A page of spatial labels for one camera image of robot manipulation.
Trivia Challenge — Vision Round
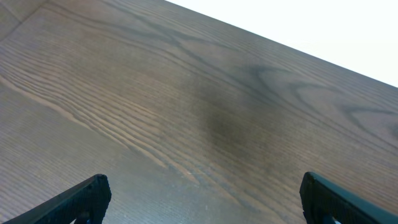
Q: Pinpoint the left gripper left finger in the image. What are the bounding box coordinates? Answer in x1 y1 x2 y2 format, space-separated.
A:
4 174 111 224

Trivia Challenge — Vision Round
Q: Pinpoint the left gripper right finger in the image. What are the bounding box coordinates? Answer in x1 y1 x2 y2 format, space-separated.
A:
299 172 397 224

